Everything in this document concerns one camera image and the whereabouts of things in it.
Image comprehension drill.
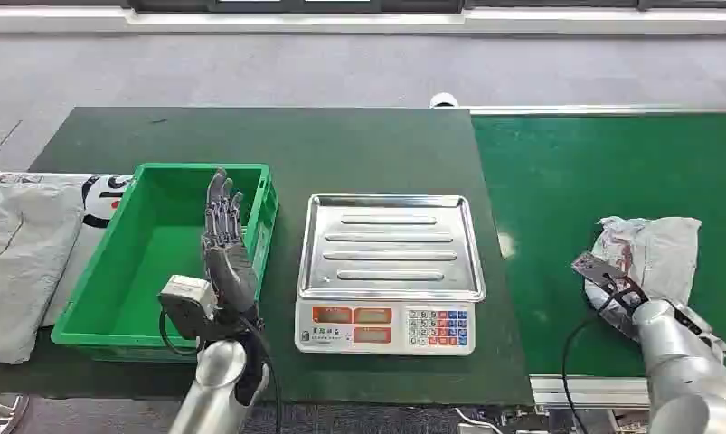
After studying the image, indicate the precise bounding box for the white electronic scale steel tray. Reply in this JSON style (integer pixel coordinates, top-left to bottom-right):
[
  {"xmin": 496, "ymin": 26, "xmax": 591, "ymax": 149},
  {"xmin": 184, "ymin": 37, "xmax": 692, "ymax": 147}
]
[{"xmin": 294, "ymin": 193, "xmax": 487, "ymax": 357}]

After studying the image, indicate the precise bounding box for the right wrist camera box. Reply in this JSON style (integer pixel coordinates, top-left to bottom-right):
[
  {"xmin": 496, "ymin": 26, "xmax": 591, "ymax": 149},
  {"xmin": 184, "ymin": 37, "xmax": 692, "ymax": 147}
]
[{"xmin": 570, "ymin": 251, "xmax": 650, "ymax": 313}]

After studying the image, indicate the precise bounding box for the green plastic crate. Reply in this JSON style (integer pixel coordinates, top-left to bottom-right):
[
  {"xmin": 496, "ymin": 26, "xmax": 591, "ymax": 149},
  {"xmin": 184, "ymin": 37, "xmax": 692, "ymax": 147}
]
[{"xmin": 51, "ymin": 162, "xmax": 280, "ymax": 364}]

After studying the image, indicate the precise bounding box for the grey parcel bag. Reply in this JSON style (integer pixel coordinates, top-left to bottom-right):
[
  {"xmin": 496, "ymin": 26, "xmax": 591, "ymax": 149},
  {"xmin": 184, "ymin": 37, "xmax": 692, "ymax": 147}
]
[{"xmin": 582, "ymin": 215, "xmax": 726, "ymax": 361}]

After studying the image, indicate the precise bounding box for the large grey parcel dark seam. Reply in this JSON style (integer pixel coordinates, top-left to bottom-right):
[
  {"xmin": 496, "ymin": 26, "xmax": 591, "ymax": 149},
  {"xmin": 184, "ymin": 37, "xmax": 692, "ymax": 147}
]
[{"xmin": 0, "ymin": 174, "xmax": 94, "ymax": 365}]

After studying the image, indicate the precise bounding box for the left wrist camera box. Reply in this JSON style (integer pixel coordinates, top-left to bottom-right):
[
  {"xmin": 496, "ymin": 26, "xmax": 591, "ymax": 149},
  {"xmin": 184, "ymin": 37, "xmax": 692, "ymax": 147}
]
[{"xmin": 157, "ymin": 274, "xmax": 220, "ymax": 342}]

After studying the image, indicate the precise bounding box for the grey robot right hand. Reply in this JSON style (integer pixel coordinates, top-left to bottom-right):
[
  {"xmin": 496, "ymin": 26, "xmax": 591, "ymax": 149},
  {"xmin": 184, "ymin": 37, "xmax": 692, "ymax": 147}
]
[{"xmin": 585, "ymin": 286, "xmax": 639, "ymax": 342}]

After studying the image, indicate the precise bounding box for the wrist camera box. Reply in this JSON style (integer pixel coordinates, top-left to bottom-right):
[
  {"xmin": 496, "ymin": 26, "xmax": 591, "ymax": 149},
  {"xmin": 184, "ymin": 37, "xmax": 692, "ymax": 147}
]
[
  {"xmin": 157, "ymin": 274, "xmax": 220, "ymax": 342},
  {"xmin": 570, "ymin": 251, "xmax": 650, "ymax": 313}
]

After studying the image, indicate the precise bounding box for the green belt conveyor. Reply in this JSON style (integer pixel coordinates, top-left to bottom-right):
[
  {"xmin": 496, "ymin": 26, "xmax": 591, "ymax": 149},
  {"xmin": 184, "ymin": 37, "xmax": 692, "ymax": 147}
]
[{"xmin": 467, "ymin": 105, "xmax": 726, "ymax": 434}]

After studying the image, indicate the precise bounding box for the white parcel black ring print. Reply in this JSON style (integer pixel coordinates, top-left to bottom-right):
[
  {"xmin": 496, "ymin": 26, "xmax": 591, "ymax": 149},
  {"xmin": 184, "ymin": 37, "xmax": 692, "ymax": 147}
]
[{"xmin": 0, "ymin": 172, "xmax": 133, "ymax": 327}]

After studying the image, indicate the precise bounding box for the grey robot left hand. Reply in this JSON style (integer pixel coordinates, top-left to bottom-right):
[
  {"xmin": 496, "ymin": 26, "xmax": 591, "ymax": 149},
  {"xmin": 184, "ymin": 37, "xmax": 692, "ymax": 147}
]
[{"xmin": 201, "ymin": 168, "xmax": 262, "ymax": 316}]

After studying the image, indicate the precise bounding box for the white cable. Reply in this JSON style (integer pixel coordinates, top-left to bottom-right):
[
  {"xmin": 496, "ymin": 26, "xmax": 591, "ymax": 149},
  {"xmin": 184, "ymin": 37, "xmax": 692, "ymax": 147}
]
[{"xmin": 455, "ymin": 407, "xmax": 504, "ymax": 434}]

